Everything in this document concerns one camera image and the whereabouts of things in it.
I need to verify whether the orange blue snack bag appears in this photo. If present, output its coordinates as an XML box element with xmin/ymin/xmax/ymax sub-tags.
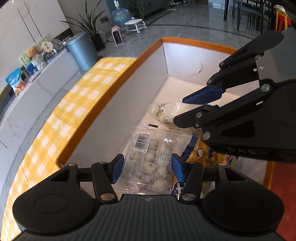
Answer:
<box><xmin>181</xmin><ymin>136</ymin><xmax>233</xmax><ymax>168</ymax></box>

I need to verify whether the white peanuts clear bag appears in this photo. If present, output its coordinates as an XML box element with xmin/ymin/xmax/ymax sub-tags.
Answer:
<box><xmin>147</xmin><ymin>101</ymin><xmax>202</xmax><ymax>135</ymax></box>

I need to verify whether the white balls clear packet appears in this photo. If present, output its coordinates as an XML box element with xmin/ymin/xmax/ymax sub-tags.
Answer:
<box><xmin>116</xmin><ymin>125</ymin><xmax>183</xmax><ymax>195</ymax></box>

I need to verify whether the white blue snack bag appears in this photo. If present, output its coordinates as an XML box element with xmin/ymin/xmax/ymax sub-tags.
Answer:
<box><xmin>171</xmin><ymin>181</ymin><xmax>184</xmax><ymax>198</ymax></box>

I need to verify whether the orange cardboard box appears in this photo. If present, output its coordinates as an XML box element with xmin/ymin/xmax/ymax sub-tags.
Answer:
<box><xmin>55</xmin><ymin>37</ymin><xmax>276</xmax><ymax>200</ymax></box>

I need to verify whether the yellow checkered tablecloth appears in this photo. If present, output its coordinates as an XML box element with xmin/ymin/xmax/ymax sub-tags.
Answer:
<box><xmin>1</xmin><ymin>57</ymin><xmax>135</xmax><ymax>240</ymax></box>

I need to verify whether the white marble tv cabinet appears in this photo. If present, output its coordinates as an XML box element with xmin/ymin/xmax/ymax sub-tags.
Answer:
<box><xmin>1</xmin><ymin>50</ymin><xmax>79</xmax><ymax>173</ymax></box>

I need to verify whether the white round stool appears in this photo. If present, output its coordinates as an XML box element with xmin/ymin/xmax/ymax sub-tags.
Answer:
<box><xmin>124</xmin><ymin>19</ymin><xmax>147</xmax><ymax>34</ymax></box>

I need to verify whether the pink small heater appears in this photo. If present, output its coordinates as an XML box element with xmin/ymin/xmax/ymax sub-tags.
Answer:
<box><xmin>111</xmin><ymin>26</ymin><xmax>124</xmax><ymax>45</ymax></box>

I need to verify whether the grey metal trash bin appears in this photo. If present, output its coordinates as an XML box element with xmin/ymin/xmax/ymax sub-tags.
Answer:
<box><xmin>66</xmin><ymin>32</ymin><xmax>98</xmax><ymax>72</ymax></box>

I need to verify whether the blue water jug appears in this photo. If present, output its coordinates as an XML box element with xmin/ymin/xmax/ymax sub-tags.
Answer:
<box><xmin>111</xmin><ymin>1</ymin><xmax>131</xmax><ymax>29</ymax></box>

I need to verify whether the blue snack bag on cabinet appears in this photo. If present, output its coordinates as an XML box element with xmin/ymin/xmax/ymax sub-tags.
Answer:
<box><xmin>5</xmin><ymin>68</ymin><xmax>26</xmax><ymax>95</ymax></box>

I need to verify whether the teddy bear in pot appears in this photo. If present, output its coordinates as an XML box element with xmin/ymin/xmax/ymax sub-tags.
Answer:
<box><xmin>27</xmin><ymin>46</ymin><xmax>45</xmax><ymax>71</ymax></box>

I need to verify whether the potted long leaf plant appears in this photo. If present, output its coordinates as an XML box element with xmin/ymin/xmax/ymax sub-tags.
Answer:
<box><xmin>61</xmin><ymin>0</ymin><xmax>105</xmax><ymax>52</ymax></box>

